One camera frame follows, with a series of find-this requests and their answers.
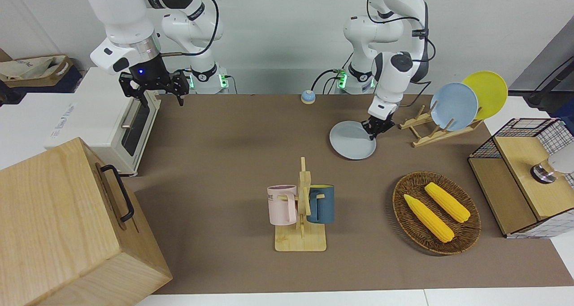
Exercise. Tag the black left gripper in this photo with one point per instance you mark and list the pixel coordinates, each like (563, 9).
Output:
(380, 121)

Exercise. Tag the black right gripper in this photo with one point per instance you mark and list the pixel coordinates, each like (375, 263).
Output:
(150, 72)

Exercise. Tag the gray plate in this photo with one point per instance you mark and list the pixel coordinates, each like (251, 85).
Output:
(350, 142)

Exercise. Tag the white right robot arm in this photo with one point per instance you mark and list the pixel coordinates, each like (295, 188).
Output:
(121, 10)

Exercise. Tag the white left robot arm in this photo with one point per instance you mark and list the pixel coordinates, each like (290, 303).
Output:
(399, 10)

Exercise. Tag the wooden plate rack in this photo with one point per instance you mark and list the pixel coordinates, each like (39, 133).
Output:
(430, 139)

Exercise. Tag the light blue plate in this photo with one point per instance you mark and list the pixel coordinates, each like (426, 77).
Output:
(455, 105)

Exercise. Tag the yellow plate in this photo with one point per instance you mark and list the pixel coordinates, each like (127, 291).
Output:
(491, 90)

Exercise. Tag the white toaster oven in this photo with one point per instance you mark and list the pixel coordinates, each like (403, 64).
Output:
(94, 113)

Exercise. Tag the small blue bell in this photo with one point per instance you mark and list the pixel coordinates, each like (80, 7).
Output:
(307, 97)

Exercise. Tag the brown table mat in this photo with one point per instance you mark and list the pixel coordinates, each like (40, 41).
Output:
(224, 162)

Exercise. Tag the dark blue mug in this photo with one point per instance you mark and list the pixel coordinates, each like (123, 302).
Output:
(323, 205)

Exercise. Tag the dark blue bin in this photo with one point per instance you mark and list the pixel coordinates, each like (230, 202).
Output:
(67, 84)

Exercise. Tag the yellow corn cob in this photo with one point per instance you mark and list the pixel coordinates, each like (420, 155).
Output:
(448, 203)
(428, 218)

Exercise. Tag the brown wicker basket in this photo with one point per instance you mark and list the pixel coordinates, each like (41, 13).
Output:
(412, 229)

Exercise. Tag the pink mug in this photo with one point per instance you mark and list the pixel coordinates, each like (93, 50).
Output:
(280, 205)

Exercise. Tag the wooden mug rack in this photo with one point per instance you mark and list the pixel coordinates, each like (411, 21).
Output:
(300, 241)

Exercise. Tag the brown box with cloth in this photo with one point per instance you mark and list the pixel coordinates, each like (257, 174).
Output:
(31, 68)

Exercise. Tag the wooden box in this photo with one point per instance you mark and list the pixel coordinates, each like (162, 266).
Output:
(58, 234)

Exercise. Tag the black tripod pole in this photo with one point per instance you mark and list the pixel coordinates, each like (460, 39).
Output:
(551, 84)

